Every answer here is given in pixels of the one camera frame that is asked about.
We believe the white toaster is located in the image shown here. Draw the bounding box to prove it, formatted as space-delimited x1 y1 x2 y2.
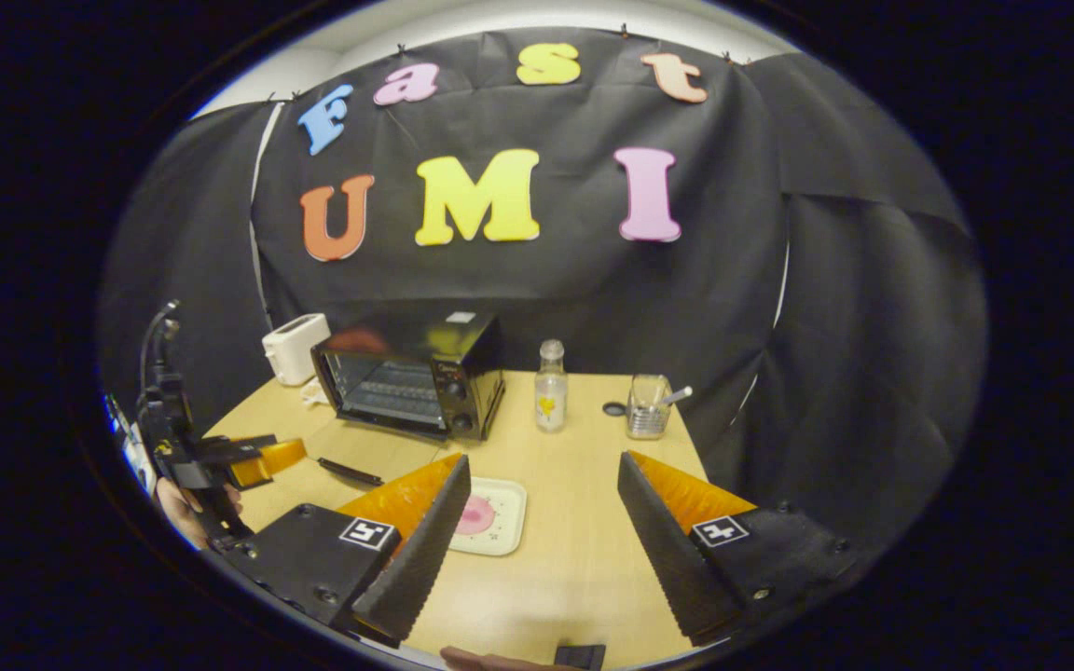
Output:
262 313 333 387

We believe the clear glass bottle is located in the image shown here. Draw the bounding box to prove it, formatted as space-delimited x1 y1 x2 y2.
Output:
535 339 569 433

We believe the white square plate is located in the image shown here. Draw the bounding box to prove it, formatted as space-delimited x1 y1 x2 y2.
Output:
448 477 528 557

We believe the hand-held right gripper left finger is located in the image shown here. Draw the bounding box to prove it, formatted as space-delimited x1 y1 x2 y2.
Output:
211 453 473 649

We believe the wire mesh utensil holder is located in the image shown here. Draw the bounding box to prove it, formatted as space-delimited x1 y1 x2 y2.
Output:
626 375 673 440

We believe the pink meat slice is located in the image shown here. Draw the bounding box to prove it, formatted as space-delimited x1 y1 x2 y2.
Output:
455 496 497 537

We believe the black electric oven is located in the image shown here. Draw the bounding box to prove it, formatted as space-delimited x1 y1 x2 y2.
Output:
311 312 506 487

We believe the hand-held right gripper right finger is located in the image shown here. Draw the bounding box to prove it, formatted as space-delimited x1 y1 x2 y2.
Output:
617 450 874 647

